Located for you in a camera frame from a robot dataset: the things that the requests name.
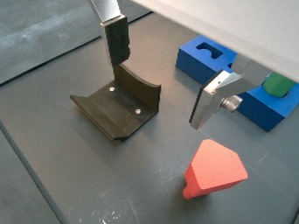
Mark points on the green octagonal peg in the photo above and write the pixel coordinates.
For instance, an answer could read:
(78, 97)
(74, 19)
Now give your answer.
(277, 85)

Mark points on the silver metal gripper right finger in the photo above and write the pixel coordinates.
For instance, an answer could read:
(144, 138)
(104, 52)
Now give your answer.
(218, 93)

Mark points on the red three prong block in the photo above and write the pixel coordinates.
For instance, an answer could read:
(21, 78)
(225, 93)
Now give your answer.
(214, 170)

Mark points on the blue foam peg board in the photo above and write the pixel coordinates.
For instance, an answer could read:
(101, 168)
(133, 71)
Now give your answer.
(201, 57)

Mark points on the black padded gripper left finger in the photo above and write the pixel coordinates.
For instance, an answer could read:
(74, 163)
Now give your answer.
(113, 29)

